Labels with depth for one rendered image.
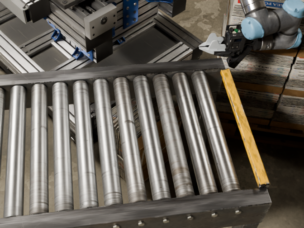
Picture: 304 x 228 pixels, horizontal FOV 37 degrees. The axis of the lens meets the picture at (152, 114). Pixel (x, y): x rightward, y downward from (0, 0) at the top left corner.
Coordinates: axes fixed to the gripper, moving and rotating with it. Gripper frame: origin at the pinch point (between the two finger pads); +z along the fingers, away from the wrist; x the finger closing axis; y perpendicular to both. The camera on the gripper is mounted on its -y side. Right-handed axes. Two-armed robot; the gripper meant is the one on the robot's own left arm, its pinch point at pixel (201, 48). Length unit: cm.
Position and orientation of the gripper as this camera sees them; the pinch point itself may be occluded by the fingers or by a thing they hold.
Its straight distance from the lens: 162.9
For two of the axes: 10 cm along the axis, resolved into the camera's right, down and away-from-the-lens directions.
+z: -9.9, 0.9, -1.3
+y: 0.4, -6.2, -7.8
